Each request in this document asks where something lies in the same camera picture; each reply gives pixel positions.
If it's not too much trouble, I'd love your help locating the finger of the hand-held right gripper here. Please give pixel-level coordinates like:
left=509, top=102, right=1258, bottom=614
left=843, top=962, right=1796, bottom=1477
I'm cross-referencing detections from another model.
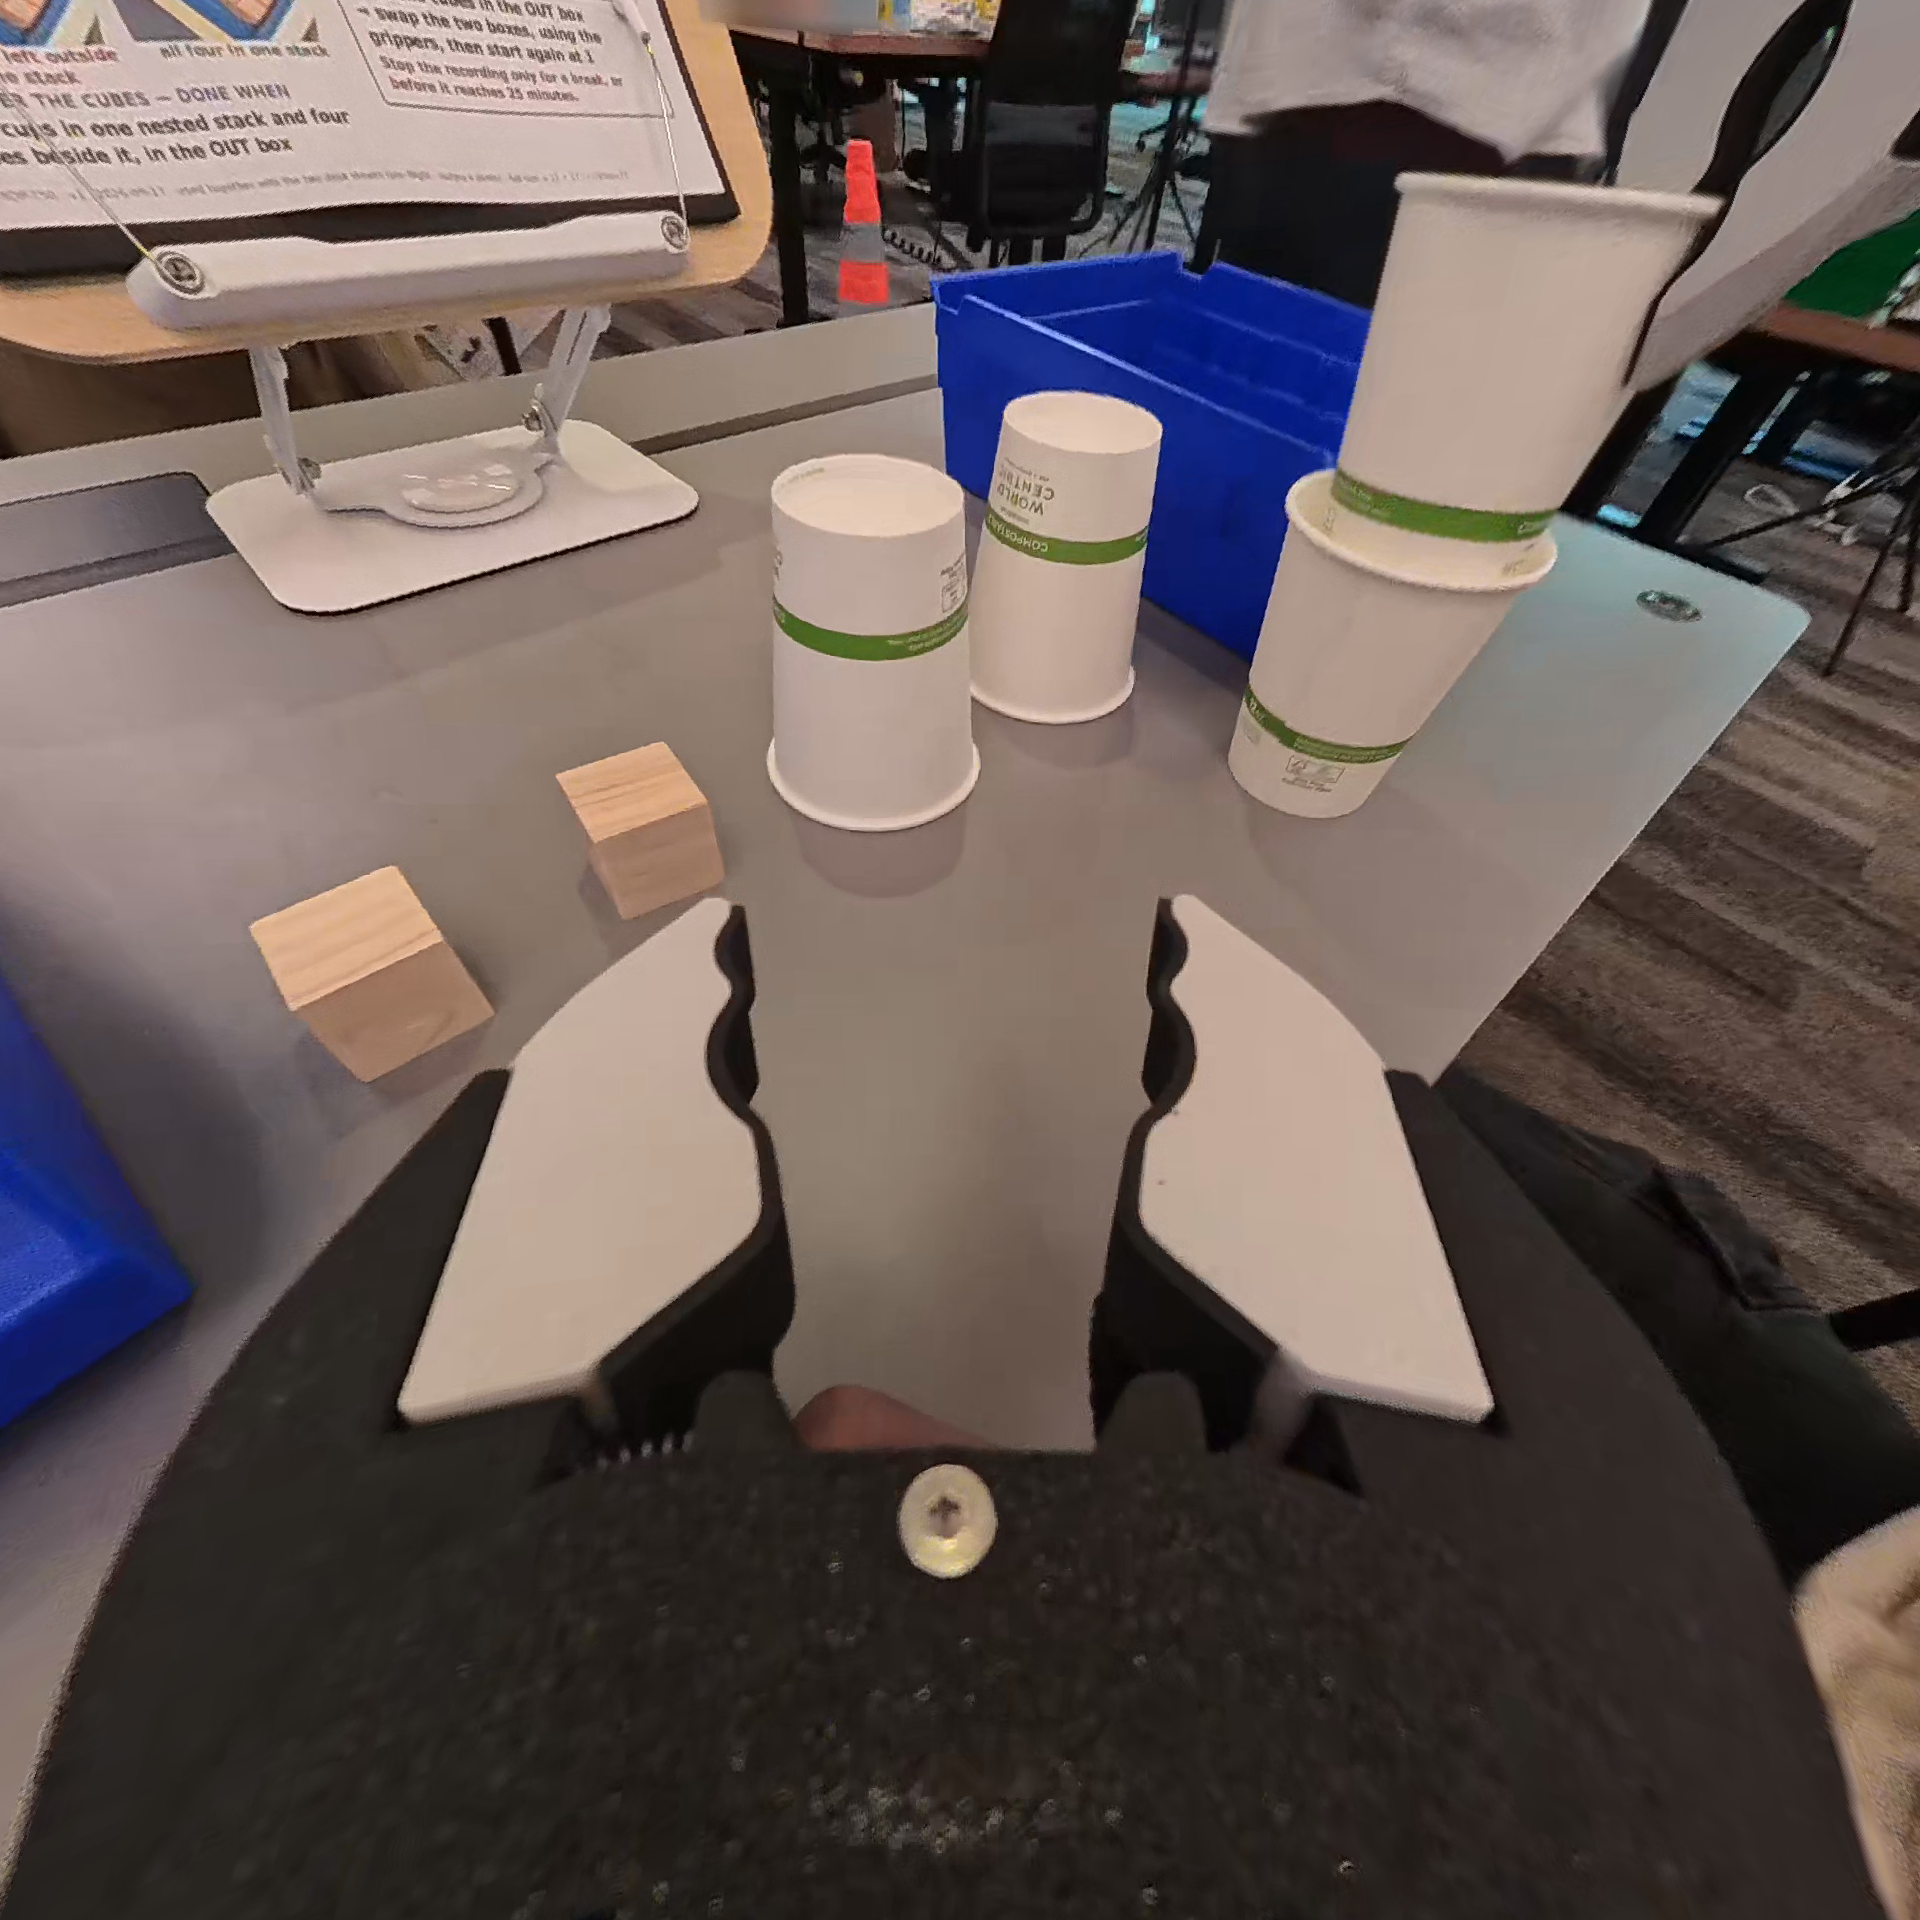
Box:
left=1625, top=0, right=1920, bottom=392

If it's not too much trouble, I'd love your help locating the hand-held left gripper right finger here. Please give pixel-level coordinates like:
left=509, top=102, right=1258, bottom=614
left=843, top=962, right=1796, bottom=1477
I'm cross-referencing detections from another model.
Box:
left=1087, top=893, right=1497, bottom=1458

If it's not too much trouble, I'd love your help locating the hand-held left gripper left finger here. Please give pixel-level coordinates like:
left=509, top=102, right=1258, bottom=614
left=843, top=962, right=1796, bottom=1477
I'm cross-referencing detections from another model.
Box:
left=396, top=897, right=797, bottom=1449

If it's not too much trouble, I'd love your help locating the white paper cup green band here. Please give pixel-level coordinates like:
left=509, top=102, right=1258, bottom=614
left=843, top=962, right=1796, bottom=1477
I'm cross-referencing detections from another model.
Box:
left=1330, top=171, right=1725, bottom=545
left=767, top=454, right=983, bottom=830
left=1228, top=468, right=1560, bottom=821
left=968, top=394, right=1166, bottom=726

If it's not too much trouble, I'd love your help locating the wooden cube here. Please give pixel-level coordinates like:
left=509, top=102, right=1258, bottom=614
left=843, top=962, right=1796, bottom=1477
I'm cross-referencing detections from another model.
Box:
left=556, top=740, right=727, bottom=922
left=250, top=865, right=496, bottom=1083

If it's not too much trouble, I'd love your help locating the black seat chair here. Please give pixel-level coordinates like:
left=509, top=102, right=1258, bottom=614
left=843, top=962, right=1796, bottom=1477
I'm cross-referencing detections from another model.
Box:
left=1437, top=1066, right=1920, bottom=1581

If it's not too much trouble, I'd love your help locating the blue plastic bin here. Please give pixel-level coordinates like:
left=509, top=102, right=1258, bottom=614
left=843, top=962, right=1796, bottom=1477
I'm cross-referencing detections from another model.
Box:
left=0, top=967, right=197, bottom=1435
left=931, top=250, right=1374, bottom=665

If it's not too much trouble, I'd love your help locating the instruction sheet on stand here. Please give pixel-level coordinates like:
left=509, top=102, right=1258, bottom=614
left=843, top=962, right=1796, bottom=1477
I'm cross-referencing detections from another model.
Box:
left=0, top=0, right=776, bottom=614

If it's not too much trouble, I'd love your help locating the black office chair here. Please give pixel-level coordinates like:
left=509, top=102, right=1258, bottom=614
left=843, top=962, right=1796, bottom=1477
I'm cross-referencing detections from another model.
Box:
left=960, top=0, right=1143, bottom=257

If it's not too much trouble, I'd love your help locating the person's beige clothing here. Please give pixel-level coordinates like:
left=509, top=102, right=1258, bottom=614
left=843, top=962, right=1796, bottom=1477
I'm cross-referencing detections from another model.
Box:
left=1792, top=1507, right=1920, bottom=1920

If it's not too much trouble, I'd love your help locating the orange traffic cone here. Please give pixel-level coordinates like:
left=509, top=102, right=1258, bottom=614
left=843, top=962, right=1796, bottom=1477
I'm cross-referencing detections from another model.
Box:
left=836, top=139, right=892, bottom=308

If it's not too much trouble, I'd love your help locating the printed instruction sheet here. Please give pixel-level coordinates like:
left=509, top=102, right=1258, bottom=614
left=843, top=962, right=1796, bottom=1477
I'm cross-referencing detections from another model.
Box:
left=0, top=0, right=737, bottom=234

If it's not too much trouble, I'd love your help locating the dark desk cable flap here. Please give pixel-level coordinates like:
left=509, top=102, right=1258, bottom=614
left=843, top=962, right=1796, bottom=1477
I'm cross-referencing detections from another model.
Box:
left=0, top=471, right=231, bottom=609

